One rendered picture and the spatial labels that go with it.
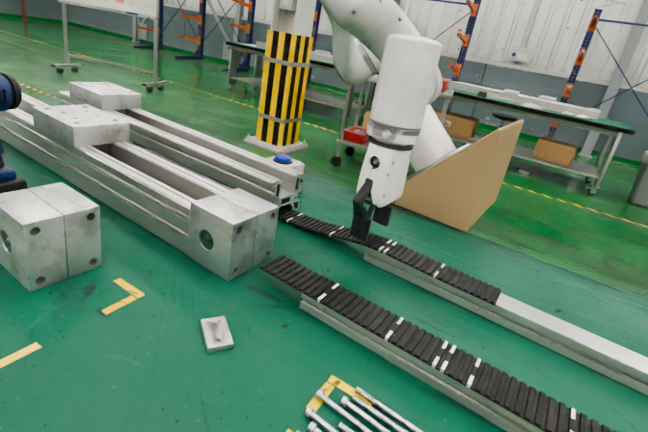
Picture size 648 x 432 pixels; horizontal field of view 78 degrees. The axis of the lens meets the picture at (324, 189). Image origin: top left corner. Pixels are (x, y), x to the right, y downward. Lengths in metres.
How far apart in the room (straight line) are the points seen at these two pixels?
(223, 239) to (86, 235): 0.18
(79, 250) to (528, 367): 0.61
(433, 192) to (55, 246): 0.73
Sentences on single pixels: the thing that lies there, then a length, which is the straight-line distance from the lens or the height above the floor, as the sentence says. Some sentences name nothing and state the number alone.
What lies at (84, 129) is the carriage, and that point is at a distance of 0.88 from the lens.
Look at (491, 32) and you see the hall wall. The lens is 8.23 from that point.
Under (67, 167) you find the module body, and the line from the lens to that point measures 0.93.
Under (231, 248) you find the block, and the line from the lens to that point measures 0.58.
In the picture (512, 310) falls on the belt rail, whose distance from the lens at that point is 0.67.
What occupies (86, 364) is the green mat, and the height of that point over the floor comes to 0.78.
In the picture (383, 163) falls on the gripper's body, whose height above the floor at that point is 0.97.
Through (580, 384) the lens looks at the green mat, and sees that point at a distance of 0.65.
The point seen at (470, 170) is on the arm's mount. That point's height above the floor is 0.92.
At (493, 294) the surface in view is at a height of 0.81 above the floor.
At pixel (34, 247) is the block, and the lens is 0.60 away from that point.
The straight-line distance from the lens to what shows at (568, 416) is 0.54.
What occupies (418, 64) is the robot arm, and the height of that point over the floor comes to 1.12.
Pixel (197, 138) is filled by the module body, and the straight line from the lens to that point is 1.00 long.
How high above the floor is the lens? 1.14
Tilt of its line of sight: 21 degrees down
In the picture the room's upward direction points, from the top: 10 degrees clockwise
